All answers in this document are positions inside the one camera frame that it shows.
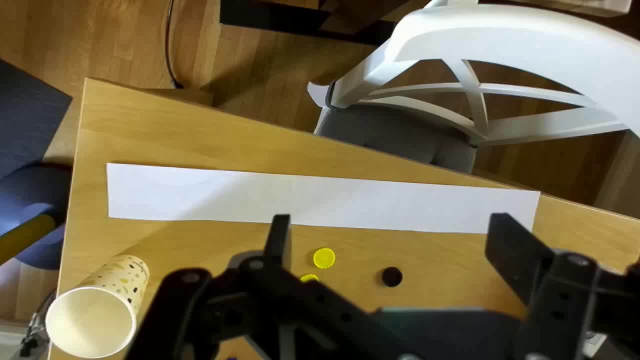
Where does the dark furniture base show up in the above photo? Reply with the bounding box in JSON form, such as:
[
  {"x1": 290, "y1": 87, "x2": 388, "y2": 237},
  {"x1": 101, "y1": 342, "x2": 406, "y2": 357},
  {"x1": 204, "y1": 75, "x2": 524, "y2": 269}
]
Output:
[{"x1": 218, "y1": 0, "x2": 395, "y2": 48}]

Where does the black game token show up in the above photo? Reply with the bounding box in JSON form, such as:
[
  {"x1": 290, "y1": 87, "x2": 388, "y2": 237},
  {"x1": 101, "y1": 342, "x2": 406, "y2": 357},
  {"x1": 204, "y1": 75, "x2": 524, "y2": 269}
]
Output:
[{"x1": 379, "y1": 266, "x2": 403, "y2": 288}]

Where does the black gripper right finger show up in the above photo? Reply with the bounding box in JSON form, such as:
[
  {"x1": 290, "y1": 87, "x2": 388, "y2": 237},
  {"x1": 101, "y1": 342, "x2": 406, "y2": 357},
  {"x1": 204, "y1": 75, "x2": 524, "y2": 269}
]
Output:
[{"x1": 483, "y1": 212, "x2": 640, "y2": 360}]

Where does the dotted white paper cup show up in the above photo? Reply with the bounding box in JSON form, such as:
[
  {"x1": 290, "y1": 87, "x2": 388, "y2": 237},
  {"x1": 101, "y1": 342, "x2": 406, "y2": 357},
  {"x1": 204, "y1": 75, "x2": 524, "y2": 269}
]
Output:
[{"x1": 44, "y1": 253, "x2": 151, "y2": 360}]

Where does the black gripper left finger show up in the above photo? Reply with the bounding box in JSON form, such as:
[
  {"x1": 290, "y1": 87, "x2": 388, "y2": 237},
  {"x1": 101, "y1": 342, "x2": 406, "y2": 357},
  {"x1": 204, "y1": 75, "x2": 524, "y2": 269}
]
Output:
[{"x1": 126, "y1": 213, "x2": 428, "y2": 360}]

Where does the white paper strip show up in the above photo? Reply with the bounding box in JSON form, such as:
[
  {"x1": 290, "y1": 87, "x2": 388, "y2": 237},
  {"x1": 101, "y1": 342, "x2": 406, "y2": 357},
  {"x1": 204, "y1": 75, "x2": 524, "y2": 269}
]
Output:
[{"x1": 106, "y1": 162, "x2": 541, "y2": 235}]

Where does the blue upholstered chair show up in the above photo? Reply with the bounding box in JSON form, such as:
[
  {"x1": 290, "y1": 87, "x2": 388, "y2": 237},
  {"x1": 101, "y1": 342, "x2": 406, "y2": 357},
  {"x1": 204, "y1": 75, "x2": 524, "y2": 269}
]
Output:
[{"x1": 0, "y1": 57, "x2": 73, "y2": 269}]

